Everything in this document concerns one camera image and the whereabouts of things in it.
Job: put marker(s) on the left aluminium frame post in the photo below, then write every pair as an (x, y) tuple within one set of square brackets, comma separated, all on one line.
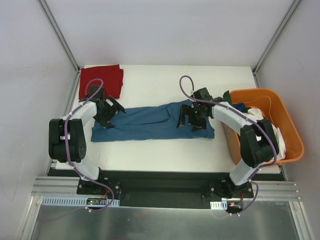
[(58, 33)]

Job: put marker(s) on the teal blue t shirt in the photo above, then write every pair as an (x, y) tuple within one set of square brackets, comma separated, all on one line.
[(149, 123)]

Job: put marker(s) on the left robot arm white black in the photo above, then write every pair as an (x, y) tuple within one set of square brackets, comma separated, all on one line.
[(66, 135)]

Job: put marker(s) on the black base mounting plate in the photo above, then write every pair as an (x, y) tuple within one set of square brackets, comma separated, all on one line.
[(109, 178)]

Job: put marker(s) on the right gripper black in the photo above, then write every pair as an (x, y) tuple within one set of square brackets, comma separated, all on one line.
[(191, 116)]

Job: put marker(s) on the orange plastic basket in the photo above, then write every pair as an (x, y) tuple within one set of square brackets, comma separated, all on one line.
[(274, 109)]

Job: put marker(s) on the folded red t shirt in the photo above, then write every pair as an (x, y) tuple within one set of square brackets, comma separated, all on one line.
[(112, 76)]

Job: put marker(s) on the left white cable duct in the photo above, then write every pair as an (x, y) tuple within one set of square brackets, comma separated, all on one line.
[(70, 201)]

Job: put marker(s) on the white cable duct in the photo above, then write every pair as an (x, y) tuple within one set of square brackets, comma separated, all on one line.
[(219, 205), (70, 201)]

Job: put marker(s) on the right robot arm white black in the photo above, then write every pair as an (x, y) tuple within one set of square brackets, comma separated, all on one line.
[(258, 144)]

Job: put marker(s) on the right white cable duct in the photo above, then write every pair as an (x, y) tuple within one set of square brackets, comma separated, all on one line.
[(219, 205)]

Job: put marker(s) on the right aluminium frame post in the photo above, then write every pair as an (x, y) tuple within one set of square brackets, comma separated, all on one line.
[(277, 33)]

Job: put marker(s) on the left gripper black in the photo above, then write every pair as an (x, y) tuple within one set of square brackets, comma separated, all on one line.
[(109, 112)]

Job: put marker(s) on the aluminium front rail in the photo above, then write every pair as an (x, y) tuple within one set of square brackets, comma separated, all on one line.
[(286, 191)]

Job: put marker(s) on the royal blue t shirt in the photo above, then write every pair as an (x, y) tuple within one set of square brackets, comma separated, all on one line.
[(241, 107)]

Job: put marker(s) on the aluminium frame post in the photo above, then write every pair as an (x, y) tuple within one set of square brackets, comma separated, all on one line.
[(277, 33), (58, 33)]

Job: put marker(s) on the white t shirt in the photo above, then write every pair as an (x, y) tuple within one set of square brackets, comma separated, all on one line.
[(258, 115)]

